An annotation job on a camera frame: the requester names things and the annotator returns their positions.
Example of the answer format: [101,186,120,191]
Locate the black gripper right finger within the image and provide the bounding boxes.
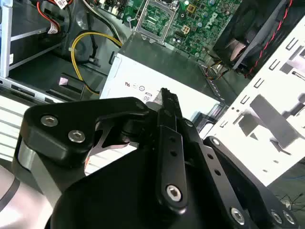
[177,119,298,229]

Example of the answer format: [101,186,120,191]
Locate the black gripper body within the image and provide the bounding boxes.
[50,143,232,229]

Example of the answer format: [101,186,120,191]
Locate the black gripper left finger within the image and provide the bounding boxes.
[17,87,189,215]

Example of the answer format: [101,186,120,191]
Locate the metal locking lever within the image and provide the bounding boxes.
[127,14,141,33]

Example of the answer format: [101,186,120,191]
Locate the metal socket cover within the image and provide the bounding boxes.
[133,0,179,45]

